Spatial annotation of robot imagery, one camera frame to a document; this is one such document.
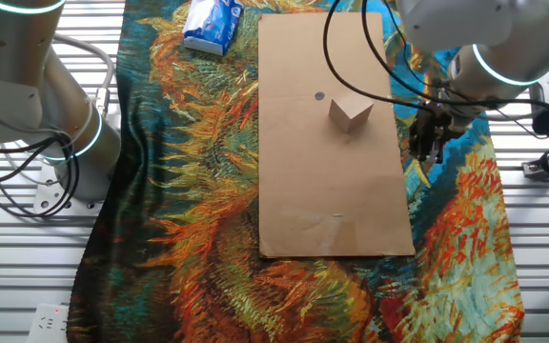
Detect light wooden block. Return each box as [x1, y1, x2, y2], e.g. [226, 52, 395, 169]
[327, 93, 375, 134]

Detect white power strip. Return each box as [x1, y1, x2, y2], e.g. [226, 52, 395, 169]
[26, 302, 71, 343]

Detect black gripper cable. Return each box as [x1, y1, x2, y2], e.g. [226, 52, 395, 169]
[322, 0, 436, 113]

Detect brown cardboard sheet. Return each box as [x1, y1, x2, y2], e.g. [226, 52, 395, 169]
[257, 11, 417, 260]

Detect blue tissue pack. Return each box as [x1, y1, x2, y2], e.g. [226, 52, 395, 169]
[182, 0, 245, 57]

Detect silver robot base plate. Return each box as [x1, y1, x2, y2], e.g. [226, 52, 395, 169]
[32, 164, 109, 218]

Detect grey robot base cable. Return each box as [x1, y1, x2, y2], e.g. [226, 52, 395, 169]
[48, 30, 116, 118]

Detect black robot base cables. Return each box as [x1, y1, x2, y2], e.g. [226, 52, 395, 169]
[0, 135, 81, 220]

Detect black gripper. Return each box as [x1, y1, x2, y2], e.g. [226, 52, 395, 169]
[408, 110, 453, 166]

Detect sunflower painting print cloth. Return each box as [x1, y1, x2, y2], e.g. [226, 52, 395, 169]
[67, 0, 526, 343]

